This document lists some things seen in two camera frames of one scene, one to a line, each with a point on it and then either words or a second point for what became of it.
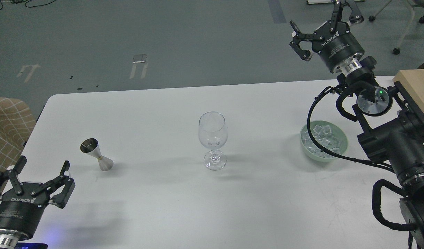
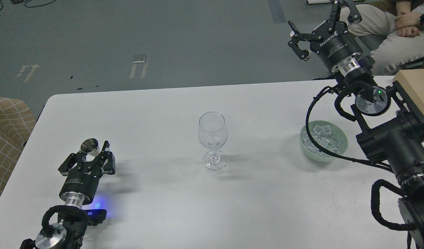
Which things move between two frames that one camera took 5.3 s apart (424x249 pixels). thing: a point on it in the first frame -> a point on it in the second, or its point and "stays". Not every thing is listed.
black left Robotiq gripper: (19, 210) -> (80, 182)
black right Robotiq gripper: (333, 41) stays
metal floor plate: (139, 58) stays
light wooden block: (418, 84) stays
